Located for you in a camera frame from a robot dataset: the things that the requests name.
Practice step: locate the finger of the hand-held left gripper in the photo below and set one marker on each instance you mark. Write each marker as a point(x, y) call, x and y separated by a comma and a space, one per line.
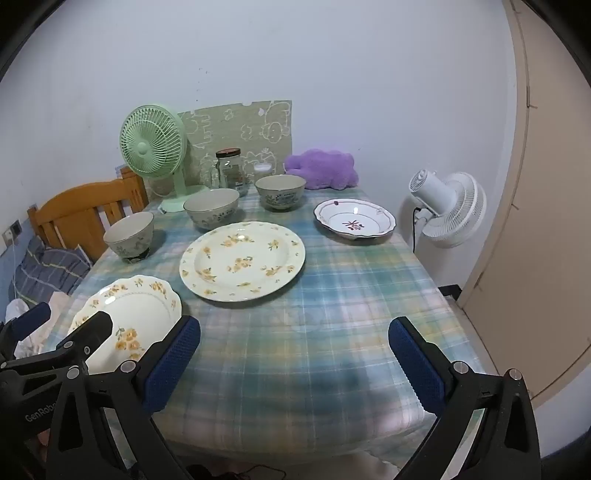
point(30, 321)
point(94, 327)

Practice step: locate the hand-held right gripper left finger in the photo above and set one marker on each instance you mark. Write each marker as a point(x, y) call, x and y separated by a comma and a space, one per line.
point(171, 364)

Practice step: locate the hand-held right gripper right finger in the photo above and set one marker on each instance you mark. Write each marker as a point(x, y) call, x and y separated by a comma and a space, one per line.
point(415, 364)

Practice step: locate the small grey floral bowl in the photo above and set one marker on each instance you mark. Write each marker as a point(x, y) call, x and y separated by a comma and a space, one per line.
point(129, 230)

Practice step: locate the white ceramic bowl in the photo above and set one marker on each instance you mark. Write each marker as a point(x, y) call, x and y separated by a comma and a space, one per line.
point(240, 263)

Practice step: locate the red patterned white plate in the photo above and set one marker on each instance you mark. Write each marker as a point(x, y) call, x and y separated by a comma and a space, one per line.
point(355, 221)

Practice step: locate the wide grey floral bowl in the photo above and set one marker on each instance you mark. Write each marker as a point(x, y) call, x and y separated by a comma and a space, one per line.
point(212, 207)

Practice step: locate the blue floral ceramic bowl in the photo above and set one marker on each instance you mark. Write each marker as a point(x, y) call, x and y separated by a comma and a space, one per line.
point(281, 196)

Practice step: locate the white cloth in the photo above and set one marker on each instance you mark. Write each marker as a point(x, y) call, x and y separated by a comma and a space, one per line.
point(16, 308)

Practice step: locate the cream cloth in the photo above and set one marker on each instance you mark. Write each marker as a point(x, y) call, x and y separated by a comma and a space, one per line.
point(57, 309)

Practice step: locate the grey plaid pillow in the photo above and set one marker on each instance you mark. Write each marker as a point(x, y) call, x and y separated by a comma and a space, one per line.
point(46, 272)

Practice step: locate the plaid tablecloth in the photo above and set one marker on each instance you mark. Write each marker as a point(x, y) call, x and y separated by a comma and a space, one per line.
point(323, 323)

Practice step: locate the wooden bed headboard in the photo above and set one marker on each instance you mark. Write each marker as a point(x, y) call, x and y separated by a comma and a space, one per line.
point(69, 207)

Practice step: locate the white standing fan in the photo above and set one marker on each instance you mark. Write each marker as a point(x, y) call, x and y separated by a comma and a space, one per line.
point(455, 207)

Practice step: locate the beige door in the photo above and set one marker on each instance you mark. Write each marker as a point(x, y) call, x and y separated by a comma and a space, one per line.
point(545, 230)

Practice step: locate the green desk fan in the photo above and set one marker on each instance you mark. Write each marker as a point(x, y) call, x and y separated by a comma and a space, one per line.
point(147, 147)

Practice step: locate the clear glass cup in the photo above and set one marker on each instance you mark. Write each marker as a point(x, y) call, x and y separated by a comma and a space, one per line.
point(215, 177)

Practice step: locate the glass jar with dark lid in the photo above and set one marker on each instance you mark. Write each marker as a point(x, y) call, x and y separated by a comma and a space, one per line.
point(229, 170)

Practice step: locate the small white-lidded jar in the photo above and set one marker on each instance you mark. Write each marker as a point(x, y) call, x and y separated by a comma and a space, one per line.
point(262, 171)

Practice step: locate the purple plush toy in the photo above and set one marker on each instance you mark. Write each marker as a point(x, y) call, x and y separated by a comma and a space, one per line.
point(323, 168)

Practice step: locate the green printed board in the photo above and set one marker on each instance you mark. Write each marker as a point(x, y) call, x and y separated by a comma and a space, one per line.
point(231, 124)

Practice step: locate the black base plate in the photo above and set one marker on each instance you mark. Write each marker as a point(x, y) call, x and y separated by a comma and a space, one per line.
point(450, 290)

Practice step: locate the beige wall socket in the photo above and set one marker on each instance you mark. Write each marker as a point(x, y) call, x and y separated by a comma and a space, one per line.
point(8, 237)

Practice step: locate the dark wall switch plate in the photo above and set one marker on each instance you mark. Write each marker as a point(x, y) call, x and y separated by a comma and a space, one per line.
point(16, 227)

